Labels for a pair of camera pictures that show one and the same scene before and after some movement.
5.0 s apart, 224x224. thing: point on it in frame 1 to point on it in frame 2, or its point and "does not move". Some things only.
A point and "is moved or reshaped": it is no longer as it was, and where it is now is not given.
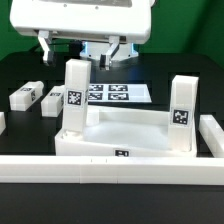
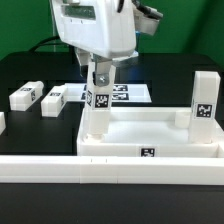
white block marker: (182, 112) to (205, 107)
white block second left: (54, 102) does not move
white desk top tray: (113, 131) is moved or reshaped
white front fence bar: (95, 169) does not move
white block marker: (77, 76) to (99, 103)
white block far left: (26, 96) does not move
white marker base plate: (118, 93) does not move
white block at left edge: (2, 122) does not move
